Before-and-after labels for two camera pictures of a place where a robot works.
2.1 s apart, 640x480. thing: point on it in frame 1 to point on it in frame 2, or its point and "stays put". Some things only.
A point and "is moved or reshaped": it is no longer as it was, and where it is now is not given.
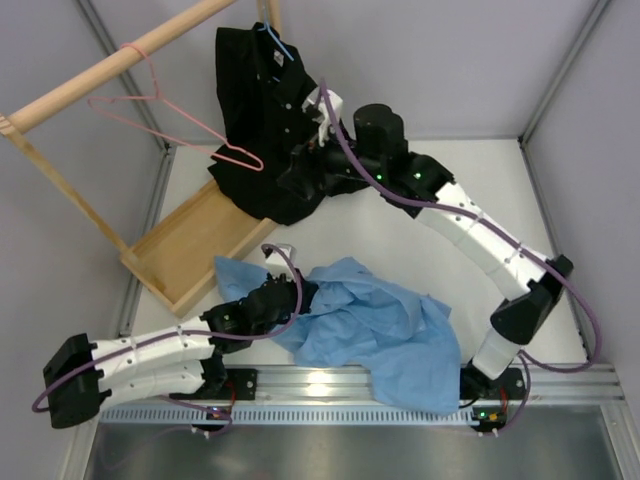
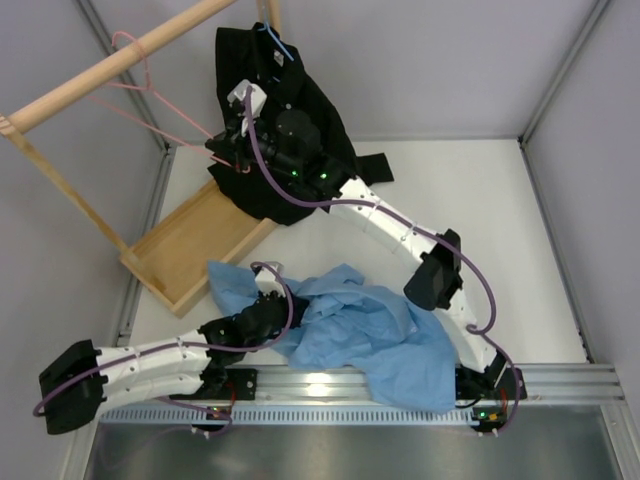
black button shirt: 261,85 stays put
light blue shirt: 408,346 is moved or reshaped
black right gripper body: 332,162 to 242,153
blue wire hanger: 278,41 stays put
